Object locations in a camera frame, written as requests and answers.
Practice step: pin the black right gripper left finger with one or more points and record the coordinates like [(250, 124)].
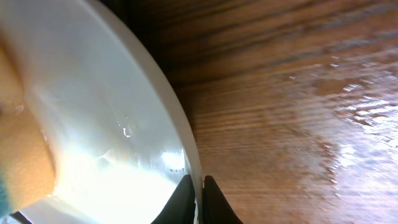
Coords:
[(180, 209)]

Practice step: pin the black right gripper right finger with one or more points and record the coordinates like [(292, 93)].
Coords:
[(216, 209)]

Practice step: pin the cream white plate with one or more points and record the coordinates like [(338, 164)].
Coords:
[(120, 138)]

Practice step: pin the green yellow sponge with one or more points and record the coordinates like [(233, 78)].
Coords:
[(27, 166)]

